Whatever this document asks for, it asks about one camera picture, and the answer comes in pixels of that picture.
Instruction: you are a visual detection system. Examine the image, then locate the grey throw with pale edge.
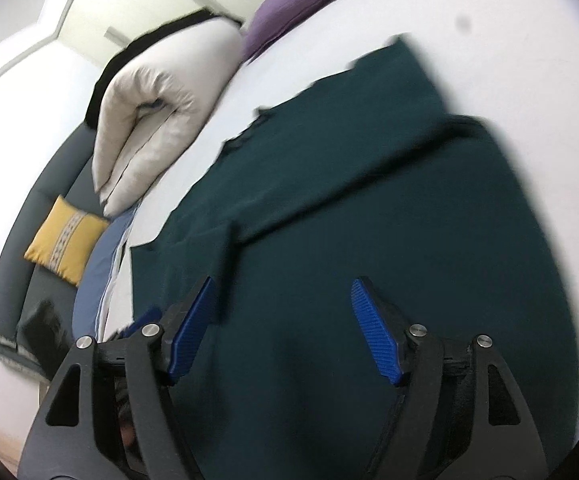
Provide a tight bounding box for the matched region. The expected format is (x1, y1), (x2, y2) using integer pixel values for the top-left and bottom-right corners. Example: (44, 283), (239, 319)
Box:
(0, 329), (37, 372)

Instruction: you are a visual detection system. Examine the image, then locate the white bed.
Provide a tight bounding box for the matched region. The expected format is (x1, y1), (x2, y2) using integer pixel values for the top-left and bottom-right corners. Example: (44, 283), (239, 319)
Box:
(96, 0), (579, 461)

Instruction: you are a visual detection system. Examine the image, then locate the dark green knitted sweater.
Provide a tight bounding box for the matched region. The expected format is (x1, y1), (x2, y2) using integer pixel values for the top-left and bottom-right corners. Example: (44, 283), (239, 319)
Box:
(129, 34), (579, 480)

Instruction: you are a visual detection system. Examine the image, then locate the folded beige duvet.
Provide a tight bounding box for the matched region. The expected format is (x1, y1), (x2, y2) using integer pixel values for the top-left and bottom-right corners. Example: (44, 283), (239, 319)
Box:
(92, 15), (247, 218)

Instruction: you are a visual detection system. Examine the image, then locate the blue pillow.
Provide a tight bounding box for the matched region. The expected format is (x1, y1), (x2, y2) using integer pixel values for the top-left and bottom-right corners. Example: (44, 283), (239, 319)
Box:
(73, 207), (137, 341)

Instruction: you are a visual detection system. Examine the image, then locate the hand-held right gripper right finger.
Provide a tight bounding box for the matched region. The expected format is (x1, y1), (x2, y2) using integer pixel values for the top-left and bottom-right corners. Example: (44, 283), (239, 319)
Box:
(350, 276), (550, 480)

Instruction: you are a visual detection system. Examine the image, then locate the grey sofa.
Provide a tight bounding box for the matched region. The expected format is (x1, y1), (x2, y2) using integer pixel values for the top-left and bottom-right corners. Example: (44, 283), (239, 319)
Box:
(0, 122), (120, 376)

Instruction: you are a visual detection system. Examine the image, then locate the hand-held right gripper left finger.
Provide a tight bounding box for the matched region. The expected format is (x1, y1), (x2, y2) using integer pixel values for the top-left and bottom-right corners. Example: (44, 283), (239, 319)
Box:
(19, 275), (217, 480)

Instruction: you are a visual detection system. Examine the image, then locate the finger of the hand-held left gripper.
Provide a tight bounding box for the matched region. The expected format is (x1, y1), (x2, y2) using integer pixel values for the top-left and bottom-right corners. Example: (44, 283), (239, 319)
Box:
(114, 306), (164, 341)

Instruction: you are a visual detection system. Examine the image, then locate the cream wardrobe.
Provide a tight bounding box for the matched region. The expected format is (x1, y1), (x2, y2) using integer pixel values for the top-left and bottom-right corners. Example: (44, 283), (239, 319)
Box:
(59, 0), (295, 61)

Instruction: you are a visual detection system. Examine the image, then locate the purple pillow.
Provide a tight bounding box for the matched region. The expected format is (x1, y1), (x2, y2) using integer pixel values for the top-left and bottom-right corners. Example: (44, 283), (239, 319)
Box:
(242, 0), (340, 63)

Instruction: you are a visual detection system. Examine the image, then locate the yellow patterned cushion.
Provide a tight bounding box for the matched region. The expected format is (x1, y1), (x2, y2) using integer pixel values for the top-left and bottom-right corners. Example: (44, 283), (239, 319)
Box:
(23, 195), (111, 288)

